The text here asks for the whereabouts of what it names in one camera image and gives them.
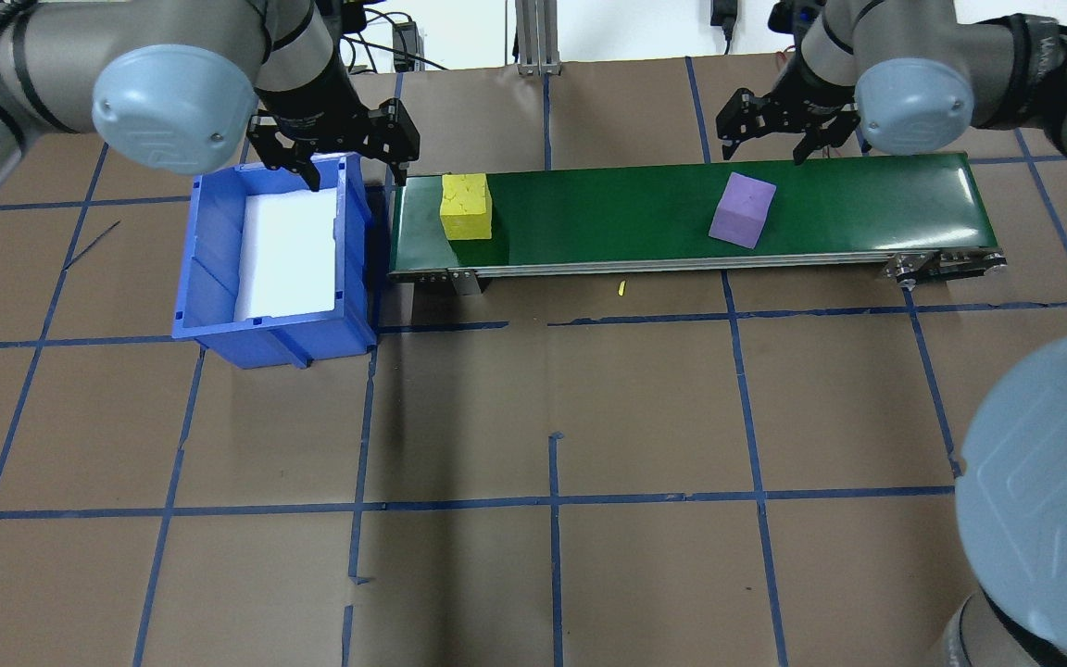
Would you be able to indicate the purple foam block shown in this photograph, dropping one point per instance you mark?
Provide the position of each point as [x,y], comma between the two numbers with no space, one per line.
[742,211]

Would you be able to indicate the yellow foam block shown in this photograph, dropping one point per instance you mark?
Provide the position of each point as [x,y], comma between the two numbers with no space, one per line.
[466,208]

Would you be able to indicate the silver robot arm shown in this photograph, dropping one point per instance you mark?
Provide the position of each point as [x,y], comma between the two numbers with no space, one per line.
[913,106]
[52,46]

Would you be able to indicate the white foam pad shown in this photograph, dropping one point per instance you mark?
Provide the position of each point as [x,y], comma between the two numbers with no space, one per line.
[288,259]

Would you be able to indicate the black electronics box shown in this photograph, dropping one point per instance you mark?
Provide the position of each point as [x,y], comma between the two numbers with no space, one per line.
[407,44]

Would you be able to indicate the black plug adapter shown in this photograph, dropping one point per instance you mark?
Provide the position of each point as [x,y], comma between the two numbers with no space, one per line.
[724,13]

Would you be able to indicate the blue plastic storage bin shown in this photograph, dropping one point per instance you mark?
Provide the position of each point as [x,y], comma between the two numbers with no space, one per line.
[209,278]

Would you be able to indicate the green conveyor belt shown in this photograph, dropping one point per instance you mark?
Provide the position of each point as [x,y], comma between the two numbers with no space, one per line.
[608,213]

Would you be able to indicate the short aluminium extrusion post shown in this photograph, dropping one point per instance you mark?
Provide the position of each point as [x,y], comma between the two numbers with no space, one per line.
[538,37]

